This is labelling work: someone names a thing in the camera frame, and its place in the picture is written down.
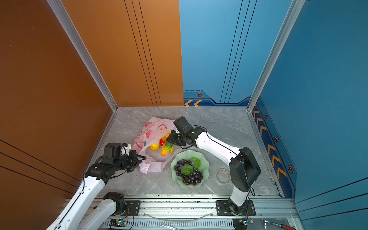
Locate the pink printed plastic bag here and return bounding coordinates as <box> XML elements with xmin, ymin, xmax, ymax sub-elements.
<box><xmin>131</xmin><ymin>117</ymin><xmax>182</xmax><ymax>174</ymax></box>

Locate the aluminium front rail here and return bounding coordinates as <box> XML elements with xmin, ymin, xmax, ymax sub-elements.
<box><xmin>57</xmin><ymin>195</ymin><xmax>300</xmax><ymax>230</ymax></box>

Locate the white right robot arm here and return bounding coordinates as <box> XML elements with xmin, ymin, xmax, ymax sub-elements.
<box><xmin>167</xmin><ymin>126</ymin><xmax>261</xmax><ymax>215</ymax></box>

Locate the dark purple grape bunch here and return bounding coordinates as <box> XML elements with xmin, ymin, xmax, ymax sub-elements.
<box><xmin>174</xmin><ymin>159</ymin><xmax>203</xmax><ymax>186</ymax></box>

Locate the green circuit board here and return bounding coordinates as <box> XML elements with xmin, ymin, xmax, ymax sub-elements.
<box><xmin>108</xmin><ymin>218</ymin><xmax>128</xmax><ymax>229</ymax></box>

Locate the clear tape roll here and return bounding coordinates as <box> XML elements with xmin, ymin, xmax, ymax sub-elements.
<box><xmin>215</xmin><ymin>169</ymin><xmax>231</xmax><ymax>186</ymax></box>

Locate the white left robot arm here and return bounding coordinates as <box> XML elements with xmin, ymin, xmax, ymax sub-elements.
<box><xmin>48</xmin><ymin>151</ymin><xmax>146</xmax><ymax>230</ymax></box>

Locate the red handled screwdriver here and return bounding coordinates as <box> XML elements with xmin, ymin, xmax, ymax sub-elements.
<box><xmin>262</xmin><ymin>219</ymin><xmax>296</xmax><ymax>230</ymax></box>

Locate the green lime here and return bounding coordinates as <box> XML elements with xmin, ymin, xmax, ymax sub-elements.
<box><xmin>190</xmin><ymin>157</ymin><xmax>201</xmax><ymax>170</ymax></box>

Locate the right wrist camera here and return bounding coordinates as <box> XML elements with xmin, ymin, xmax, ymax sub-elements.
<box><xmin>173</xmin><ymin>117</ymin><xmax>193</xmax><ymax>135</ymax></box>

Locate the small red orange mango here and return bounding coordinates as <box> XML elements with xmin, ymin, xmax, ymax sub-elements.
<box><xmin>160</xmin><ymin>138</ymin><xmax>166</xmax><ymax>146</ymax></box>

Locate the yellow lemon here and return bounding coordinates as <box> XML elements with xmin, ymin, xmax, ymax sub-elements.
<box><xmin>149</xmin><ymin>143</ymin><xmax>161</xmax><ymax>151</ymax></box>

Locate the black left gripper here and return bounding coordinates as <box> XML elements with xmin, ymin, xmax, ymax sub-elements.
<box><xmin>114</xmin><ymin>150</ymin><xmax>147</xmax><ymax>172</ymax></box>

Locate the light green fruit plate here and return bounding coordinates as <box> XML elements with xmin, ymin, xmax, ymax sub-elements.
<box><xmin>170</xmin><ymin>150</ymin><xmax>210</xmax><ymax>188</ymax></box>

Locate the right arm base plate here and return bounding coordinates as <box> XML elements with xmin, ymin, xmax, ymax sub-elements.
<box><xmin>216</xmin><ymin>200</ymin><xmax>256</xmax><ymax>216</ymax></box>

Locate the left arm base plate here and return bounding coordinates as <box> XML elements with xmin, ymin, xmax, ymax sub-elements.
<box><xmin>114</xmin><ymin>200</ymin><xmax>141</xmax><ymax>217</ymax></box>

